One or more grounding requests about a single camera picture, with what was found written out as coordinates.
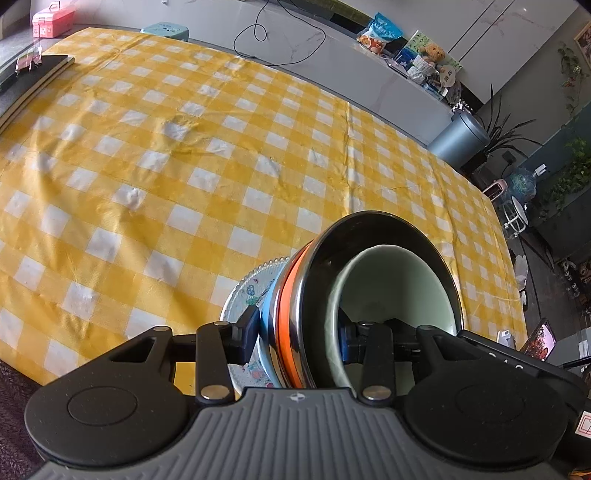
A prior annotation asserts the black notebook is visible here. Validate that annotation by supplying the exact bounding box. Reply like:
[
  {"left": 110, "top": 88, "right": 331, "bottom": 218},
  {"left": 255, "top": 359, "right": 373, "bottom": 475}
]
[{"left": 1, "top": 55, "right": 74, "bottom": 132}]

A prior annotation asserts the black power cable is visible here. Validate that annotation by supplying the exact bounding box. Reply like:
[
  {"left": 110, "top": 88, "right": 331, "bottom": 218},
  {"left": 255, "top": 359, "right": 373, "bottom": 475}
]
[{"left": 231, "top": 0, "right": 328, "bottom": 67}]

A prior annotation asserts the pink storage box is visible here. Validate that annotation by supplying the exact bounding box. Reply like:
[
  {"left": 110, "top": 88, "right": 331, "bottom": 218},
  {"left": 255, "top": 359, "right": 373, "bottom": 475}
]
[{"left": 31, "top": 1, "right": 76, "bottom": 39}]

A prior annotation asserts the blue snack bag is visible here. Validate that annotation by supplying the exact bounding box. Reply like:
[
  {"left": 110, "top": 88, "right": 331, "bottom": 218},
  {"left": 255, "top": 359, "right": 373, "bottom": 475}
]
[{"left": 356, "top": 13, "right": 404, "bottom": 55}]

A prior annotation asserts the green ceramic bowl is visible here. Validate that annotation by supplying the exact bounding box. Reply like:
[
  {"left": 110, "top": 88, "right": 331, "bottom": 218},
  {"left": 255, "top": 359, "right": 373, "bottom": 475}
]
[{"left": 324, "top": 245, "right": 462, "bottom": 392}]

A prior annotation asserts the smartphone lit screen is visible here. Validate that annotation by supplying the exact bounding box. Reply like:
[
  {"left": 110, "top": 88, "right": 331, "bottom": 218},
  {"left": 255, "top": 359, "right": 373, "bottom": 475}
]
[{"left": 520, "top": 319, "right": 557, "bottom": 361}]

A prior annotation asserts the yellow checkered tablecloth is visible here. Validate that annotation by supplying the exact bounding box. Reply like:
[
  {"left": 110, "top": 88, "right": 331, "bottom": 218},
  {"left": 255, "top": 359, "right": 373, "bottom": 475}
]
[{"left": 1, "top": 28, "right": 527, "bottom": 384}]

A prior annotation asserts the teddy bear toy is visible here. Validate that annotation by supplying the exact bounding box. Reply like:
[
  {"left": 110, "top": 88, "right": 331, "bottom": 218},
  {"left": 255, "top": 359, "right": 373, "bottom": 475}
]
[{"left": 408, "top": 42, "right": 446, "bottom": 85}]

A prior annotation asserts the grey blue trash bin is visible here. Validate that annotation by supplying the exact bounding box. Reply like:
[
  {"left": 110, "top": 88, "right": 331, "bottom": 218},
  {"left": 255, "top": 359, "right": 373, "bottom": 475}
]
[{"left": 428, "top": 110, "right": 490, "bottom": 170}]

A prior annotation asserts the framed wall picture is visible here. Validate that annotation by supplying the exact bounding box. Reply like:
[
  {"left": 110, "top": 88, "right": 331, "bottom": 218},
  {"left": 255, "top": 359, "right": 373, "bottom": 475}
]
[{"left": 575, "top": 22, "right": 591, "bottom": 61}]

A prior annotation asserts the blue water jug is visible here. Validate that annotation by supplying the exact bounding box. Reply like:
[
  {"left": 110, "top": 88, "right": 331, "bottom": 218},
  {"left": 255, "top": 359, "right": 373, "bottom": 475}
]
[{"left": 506, "top": 164, "right": 547, "bottom": 206}]

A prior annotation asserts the pink candy wrapper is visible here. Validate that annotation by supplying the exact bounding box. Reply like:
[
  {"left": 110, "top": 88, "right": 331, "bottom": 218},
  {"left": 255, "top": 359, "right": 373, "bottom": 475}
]
[{"left": 15, "top": 48, "right": 42, "bottom": 75}]

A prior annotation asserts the clear glass floral plate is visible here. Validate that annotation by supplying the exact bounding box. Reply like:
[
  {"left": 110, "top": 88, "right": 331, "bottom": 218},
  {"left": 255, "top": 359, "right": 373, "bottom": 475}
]
[{"left": 219, "top": 257, "right": 288, "bottom": 395}]

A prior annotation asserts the potted plant right side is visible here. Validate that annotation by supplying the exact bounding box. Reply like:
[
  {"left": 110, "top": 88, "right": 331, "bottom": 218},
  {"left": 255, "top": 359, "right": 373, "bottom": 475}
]
[{"left": 471, "top": 85, "right": 542, "bottom": 172}]

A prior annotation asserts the purple fuzzy cushion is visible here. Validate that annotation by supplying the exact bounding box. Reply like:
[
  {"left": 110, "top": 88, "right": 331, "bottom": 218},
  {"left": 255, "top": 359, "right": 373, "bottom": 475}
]
[{"left": 0, "top": 362, "right": 44, "bottom": 479}]

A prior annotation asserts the steel bowl orange exterior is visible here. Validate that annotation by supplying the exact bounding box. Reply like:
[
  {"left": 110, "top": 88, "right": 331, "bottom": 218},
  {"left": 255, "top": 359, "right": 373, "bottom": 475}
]
[{"left": 288, "top": 210, "right": 464, "bottom": 388}]

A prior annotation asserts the blue plastic stool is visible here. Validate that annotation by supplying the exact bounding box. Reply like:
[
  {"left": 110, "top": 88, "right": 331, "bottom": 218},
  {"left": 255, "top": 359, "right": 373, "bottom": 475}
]
[{"left": 140, "top": 22, "right": 189, "bottom": 42}]

